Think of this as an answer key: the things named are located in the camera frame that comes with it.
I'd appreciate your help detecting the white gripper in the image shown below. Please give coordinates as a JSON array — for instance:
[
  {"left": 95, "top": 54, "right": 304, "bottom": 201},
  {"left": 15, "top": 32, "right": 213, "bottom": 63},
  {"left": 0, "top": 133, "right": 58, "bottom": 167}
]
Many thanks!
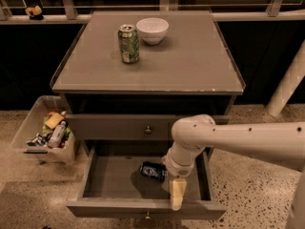
[{"left": 161, "top": 142, "right": 205, "bottom": 211}]

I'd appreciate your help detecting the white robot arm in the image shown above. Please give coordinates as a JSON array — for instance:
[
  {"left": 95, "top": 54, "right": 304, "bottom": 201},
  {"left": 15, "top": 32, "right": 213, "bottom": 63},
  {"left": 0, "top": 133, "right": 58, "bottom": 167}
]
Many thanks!
[{"left": 162, "top": 41, "right": 305, "bottom": 229}]

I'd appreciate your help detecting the brass middle drawer knob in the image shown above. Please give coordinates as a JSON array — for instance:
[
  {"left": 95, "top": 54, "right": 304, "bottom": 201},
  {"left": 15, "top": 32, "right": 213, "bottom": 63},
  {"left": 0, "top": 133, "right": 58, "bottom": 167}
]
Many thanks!
[{"left": 145, "top": 212, "right": 152, "bottom": 220}]

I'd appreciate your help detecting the brass drawer knob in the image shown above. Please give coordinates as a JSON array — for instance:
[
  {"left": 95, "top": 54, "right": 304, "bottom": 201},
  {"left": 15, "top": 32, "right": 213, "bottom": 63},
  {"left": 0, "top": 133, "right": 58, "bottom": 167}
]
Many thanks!
[
  {"left": 145, "top": 212, "right": 152, "bottom": 220},
  {"left": 144, "top": 126, "right": 153, "bottom": 135}
]

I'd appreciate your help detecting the brass upper drawer knob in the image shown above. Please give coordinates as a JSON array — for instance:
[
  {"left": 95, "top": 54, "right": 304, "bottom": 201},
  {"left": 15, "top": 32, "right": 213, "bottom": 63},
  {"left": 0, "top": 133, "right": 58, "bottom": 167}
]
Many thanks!
[{"left": 144, "top": 126, "right": 153, "bottom": 135}]

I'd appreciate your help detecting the grey open middle drawer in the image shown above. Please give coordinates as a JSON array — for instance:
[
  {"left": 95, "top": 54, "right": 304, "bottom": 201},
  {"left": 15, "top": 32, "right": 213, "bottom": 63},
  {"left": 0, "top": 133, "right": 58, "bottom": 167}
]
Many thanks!
[{"left": 67, "top": 141, "right": 226, "bottom": 220}]

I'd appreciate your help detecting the grey cabinet with counter top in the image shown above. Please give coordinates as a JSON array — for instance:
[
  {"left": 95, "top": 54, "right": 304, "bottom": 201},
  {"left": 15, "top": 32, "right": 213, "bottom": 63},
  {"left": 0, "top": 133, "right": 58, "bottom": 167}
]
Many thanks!
[{"left": 52, "top": 10, "right": 244, "bottom": 147}]

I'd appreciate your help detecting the grey upper drawer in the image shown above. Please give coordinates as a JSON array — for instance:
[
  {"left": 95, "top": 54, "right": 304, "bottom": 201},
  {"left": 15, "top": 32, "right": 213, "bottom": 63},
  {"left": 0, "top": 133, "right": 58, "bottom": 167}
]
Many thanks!
[{"left": 65, "top": 113, "right": 231, "bottom": 142}]

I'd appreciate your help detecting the green soda can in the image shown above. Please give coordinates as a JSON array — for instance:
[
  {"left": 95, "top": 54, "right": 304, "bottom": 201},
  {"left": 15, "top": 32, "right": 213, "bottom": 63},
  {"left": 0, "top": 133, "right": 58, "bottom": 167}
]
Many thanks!
[{"left": 118, "top": 24, "right": 139, "bottom": 64}]

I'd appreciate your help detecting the white plastic bottle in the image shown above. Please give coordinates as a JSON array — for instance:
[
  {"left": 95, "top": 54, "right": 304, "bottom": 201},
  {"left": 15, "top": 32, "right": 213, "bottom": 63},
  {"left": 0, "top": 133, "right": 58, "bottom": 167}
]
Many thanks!
[{"left": 48, "top": 121, "right": 66, "bottom": 148}]

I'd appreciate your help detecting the yellow sponge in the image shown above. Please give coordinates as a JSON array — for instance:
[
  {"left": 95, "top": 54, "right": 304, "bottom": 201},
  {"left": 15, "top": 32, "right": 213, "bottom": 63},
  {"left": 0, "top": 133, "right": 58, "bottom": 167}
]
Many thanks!
[{"left": 45, "top": 113, "right": 64, "bottom": 129}]

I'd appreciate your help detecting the clear plastic storage bin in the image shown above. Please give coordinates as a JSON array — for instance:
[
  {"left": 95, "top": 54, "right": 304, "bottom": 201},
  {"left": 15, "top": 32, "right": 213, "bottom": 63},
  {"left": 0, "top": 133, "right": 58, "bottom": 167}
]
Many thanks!
[{"left": 10, "top": 95, "right": 79, "bottom": 164}]

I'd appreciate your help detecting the dark snack packet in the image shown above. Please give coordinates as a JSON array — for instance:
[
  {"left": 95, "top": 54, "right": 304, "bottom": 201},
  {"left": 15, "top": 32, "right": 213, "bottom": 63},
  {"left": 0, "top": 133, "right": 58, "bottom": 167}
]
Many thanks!
[{"left": 26, "top": 134, "right": 47, "bottom": 147}]

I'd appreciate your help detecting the white ceramic bowl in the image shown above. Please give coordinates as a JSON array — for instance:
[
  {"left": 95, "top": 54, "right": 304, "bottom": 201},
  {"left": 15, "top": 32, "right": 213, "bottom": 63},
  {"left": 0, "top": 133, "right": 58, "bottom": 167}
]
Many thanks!
[{"left": 136, "top": 17, "right": 169, "bottom": 45}]

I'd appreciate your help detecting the metal window railing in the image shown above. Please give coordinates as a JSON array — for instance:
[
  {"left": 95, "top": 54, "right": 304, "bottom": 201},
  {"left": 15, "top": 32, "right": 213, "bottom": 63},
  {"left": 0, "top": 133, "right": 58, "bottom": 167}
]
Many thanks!
[{"left": 0, "top": 0, "right": 305, "bottom": 25}]

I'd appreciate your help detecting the yellow and black toy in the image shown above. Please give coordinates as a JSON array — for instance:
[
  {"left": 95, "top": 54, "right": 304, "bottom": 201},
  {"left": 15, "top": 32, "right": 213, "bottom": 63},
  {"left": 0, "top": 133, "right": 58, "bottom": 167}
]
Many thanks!
[{"left": 25, "top": 5, "right": 44, "bottom": 20}]

